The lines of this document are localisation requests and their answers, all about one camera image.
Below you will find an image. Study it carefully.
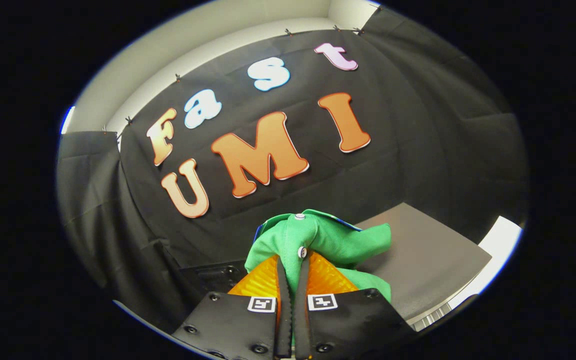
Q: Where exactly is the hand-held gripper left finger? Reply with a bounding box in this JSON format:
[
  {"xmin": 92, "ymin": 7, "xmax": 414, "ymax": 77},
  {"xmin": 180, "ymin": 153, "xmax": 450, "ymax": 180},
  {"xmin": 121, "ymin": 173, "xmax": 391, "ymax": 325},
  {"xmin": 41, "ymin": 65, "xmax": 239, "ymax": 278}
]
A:
[{"xmin": 170, "ymin": 254, "xmax": 294, "ymax": 360}]

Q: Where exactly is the green polo shirt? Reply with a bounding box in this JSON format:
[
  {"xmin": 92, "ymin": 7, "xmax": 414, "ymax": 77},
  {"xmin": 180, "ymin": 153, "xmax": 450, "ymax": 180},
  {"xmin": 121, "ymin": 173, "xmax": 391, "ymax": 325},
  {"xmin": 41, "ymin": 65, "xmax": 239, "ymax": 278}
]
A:
[{"xmin": 244, "ymin": 209, "xmax": 393, "ymax": 303}]

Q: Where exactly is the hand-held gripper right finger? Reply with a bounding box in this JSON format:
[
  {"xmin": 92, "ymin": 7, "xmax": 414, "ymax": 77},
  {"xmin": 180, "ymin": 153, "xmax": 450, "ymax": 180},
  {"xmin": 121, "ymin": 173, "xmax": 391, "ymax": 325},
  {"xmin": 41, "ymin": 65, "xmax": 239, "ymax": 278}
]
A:
[{"xmin": 293, "ymin": 251, "xmax": 418, "ymax": 360}]

